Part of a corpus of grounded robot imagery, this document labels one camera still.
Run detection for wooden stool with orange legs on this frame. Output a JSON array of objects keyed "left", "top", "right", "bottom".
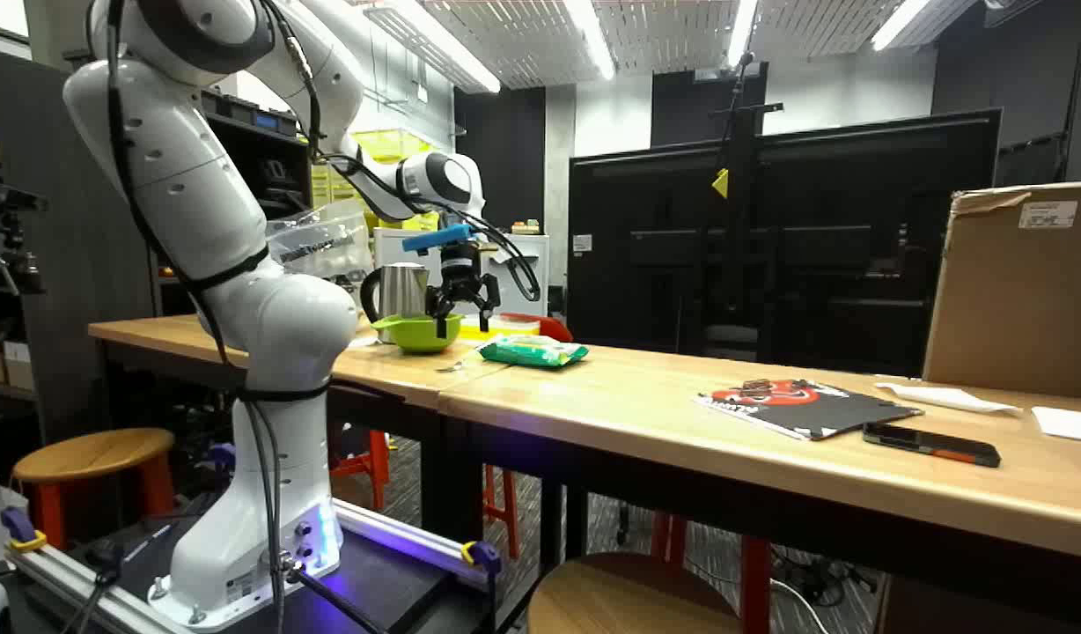
[{"left": 10, "top": 426, "right": 180, "bottom": 551}]

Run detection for black and red booklet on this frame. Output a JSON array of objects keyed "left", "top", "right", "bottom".
[{"left": 697, "top": 376, "right": 924, "bottom": 445}]

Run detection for aluminium robot base platform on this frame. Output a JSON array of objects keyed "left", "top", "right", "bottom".
[{"left": 0, "top": 497, "right": 507, "bottom": 634}]

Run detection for brown cardboard box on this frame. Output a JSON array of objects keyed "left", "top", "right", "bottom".
[{"left": 919, "top": 177, "right": 1081, "bottom": 402}]

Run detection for green wet wipes pack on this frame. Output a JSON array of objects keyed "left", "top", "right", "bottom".
[{"left": 480, "top": 335, "right": 592, "bottom": 375}]

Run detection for blue and yellow clamp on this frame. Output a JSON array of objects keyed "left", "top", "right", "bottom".
[
  {"left": 462, "top": 539, "right": 507, "bottom": 580},
  {"left": 0, "top": 505, "right": 50, "bottom": 558}
]

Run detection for large black monitor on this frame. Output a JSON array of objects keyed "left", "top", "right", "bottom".
[{"left": 565, "top": 110, "right": 1004, "bottom": 380}]

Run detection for white paper napkin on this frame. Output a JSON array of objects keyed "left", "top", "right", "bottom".
[{"left": 876, "top": 380, "right": 1020, "bottom": 419}]

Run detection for clear printed plastic bag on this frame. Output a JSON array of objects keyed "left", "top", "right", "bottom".
[{"left": 268, "top": 205, "right": 372, "bottom": 286}]

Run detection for ceiling light strip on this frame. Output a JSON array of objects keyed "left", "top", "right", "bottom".
[
  {"left": 869, "top": 0, "right": 938, "bottom": 54},
  {"left": 559, "top": 0, "right": 621, "bottom": 86},
  {"left": 727, "top": 0, "right": 760, "bottom": 72},
  {"left": 358, "top": 0, "right": 504, "bottom": 99}
]

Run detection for white paper sheet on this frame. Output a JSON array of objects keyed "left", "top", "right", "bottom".
[{"left": 1030, "top": 406, "right": 1081, "bottom": 448}]

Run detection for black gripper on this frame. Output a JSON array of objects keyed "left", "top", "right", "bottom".
[{"left": 433, "top": 238, "right": 504, "bottom": 344}]

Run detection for steel electric kettle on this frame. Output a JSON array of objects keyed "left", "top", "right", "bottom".
[{"left": 358, "top": 257, "right": 436, "bottom": 329}]

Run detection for round wooden stool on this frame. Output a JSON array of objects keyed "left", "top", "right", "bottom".
[{"left": 525, "top": 552, "right": 748, "bottom": 634}]

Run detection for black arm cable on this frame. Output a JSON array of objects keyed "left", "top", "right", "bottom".
[{"left": 98, "top": 0, "right": 331, "bottom": 634}]

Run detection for clear container with yellow lid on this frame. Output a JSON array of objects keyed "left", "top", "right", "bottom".
[{"left": 462, "top": 312, "right": 543, "bottom": 344}]

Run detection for black shelving unit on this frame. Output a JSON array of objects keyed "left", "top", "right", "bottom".
[{"left": 0, "top": 46, "right": 163, "bottom": 445}]

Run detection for black camera pole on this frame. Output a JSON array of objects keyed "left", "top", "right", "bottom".
[{"left": 713, "top": 62, "right": 791, "bottom": 355}]

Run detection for orange metal stool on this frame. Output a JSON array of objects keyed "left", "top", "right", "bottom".
[{"left": 328, "top": 419, "right": 525, "bottom": 562}]

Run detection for green plastic bowl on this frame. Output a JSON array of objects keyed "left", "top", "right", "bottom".
[{"left": 372, "top": 312, "right": 465, "bottom": 360}]

